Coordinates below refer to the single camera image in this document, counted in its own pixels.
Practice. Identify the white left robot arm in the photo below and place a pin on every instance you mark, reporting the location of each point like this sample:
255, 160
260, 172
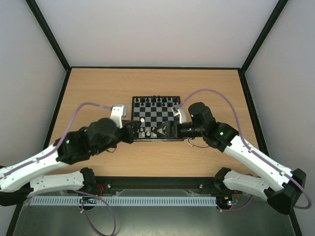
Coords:
30, 177

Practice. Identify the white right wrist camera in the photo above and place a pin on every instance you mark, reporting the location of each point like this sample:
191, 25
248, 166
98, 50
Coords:
180, 114

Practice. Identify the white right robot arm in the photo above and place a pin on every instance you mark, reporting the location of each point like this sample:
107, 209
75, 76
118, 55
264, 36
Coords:
276, 184

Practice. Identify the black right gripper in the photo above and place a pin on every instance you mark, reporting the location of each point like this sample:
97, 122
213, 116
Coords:
173, 130

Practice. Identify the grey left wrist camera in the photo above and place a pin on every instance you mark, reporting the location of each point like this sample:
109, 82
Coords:
117, 113

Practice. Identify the light blue slotted cable duct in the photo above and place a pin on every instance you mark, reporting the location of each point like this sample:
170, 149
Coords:
124, 201

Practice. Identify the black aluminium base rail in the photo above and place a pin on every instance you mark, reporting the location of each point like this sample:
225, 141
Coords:
112, 185

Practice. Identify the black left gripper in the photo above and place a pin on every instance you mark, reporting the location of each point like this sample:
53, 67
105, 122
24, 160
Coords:
130, 128

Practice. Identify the black and silver chessboard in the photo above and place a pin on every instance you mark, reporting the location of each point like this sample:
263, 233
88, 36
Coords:
153, 116

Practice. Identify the black chess pieces row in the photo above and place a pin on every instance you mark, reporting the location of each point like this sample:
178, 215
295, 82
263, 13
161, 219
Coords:
155, 101

